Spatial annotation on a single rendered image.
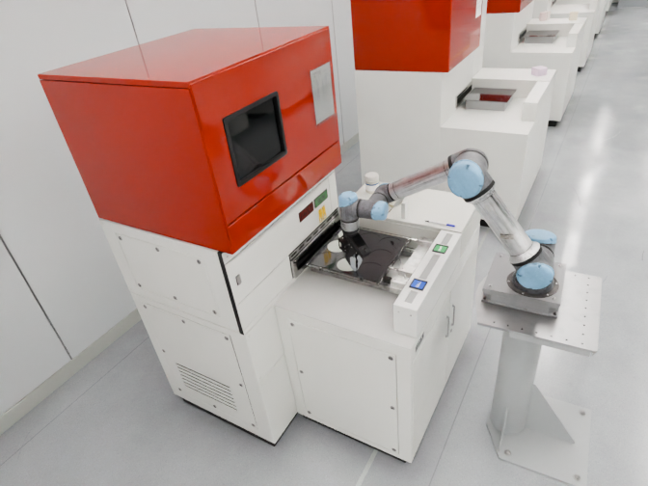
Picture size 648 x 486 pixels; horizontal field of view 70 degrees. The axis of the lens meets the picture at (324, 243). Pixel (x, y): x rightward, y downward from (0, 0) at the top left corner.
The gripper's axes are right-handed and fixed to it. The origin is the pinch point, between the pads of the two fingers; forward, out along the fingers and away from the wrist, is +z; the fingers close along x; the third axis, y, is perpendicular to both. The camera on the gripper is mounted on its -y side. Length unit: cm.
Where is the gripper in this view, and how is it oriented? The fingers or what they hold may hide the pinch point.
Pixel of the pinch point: (356, 269)
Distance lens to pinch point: 200.2
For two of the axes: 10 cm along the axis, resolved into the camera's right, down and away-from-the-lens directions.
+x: -8.6, 3.5, -3.6
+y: -4.9, -4.4, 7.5
